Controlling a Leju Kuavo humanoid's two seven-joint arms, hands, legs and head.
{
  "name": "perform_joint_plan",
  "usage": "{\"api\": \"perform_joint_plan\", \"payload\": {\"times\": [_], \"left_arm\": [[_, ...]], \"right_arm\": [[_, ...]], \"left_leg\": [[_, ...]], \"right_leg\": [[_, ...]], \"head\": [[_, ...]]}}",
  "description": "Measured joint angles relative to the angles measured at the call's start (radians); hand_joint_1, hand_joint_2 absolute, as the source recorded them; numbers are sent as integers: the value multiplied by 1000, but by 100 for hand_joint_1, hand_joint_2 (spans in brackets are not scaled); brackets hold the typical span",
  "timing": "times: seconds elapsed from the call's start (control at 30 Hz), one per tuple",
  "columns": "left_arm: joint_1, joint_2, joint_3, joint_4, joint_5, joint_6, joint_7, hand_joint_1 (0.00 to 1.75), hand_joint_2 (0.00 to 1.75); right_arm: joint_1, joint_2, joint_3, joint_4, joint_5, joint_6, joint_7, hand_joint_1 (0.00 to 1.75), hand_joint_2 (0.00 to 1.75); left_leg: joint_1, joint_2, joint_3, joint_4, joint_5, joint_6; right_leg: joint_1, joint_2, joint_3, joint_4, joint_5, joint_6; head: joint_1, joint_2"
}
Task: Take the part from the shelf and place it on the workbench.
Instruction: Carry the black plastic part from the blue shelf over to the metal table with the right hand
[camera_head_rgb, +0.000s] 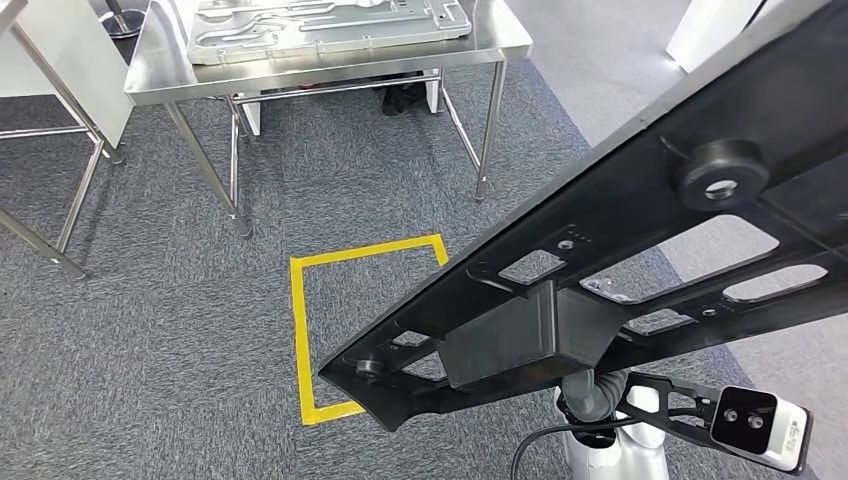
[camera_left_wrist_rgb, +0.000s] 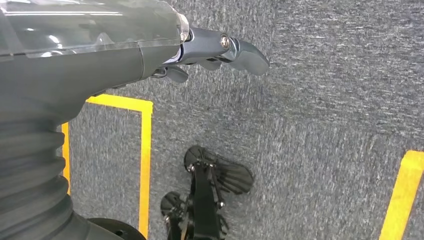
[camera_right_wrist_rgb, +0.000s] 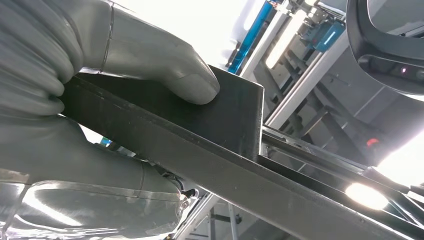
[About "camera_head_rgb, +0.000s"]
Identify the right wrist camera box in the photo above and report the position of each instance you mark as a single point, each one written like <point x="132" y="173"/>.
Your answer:
<point x="748" y="420"/>

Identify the white cabinet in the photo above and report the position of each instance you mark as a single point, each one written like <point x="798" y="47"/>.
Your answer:
<point x="709" y="33"/>

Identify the black plastic frame part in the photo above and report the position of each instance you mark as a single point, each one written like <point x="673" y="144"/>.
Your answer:
<point x="629" y="199"/>

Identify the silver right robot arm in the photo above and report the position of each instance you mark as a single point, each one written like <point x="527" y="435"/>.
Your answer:
<point x="609" y="457"/>

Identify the white panel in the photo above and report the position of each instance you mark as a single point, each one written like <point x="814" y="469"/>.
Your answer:
<point x="53" y="60"/>

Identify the stamped silver metal plate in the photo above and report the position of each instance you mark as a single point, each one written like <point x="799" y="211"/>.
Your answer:
<point x="318" y="40"/>

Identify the stainless steel workbench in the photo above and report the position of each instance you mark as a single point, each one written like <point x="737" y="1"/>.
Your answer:
<point x="159" y="73"/>

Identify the metal frame table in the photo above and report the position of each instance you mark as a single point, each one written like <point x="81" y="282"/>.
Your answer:
<point x="66" y="93"/>

